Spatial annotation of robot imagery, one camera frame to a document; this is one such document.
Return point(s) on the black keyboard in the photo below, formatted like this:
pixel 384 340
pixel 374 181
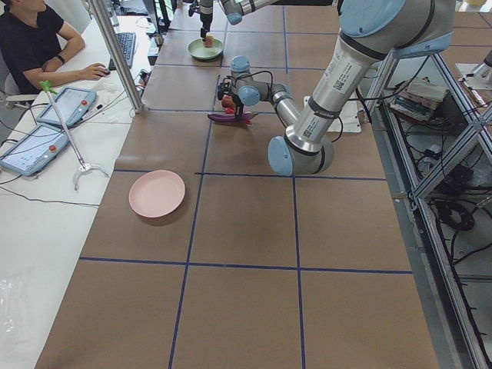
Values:
pixel 127 42

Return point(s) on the stack of books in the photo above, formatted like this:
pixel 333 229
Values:
pixel 419 99

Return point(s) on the green plate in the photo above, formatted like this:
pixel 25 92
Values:
pixel 198 51

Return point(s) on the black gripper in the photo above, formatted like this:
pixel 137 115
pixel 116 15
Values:
pixel 206 19
pixel 239 106

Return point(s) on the purple eggplant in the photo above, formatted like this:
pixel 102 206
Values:
pixel 221 117

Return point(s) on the far teach pendant tablet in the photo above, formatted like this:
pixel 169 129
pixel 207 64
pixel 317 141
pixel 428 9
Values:
pixel 73 104

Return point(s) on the grabber reaching stick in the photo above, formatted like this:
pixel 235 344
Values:
pixel 85 167

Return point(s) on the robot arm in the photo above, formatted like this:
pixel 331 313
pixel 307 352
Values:
pixel 236 10
pixel 369 31

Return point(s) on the red chili pepper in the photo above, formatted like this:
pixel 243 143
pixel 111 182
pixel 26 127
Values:
pixel 248 116

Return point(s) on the seated person black shirt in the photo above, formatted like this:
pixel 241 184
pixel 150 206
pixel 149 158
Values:
pixel 36 41

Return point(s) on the pink green peach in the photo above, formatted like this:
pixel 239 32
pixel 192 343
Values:
pixel 208 41

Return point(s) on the teach pendant tablet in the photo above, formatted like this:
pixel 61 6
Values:
pixel 35 151
pixel 73 104

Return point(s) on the near teach pendant tablet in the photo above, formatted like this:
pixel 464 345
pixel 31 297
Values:
pixel 35 151

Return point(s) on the red yellow pomegranate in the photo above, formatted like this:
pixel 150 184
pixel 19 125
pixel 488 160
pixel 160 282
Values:
pixel 228 103

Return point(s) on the aluminium frame post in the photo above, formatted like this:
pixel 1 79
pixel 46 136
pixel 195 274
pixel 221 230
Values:
pixel 98 10

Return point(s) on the pink plate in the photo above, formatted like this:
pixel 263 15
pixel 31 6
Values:
pixel 156 194

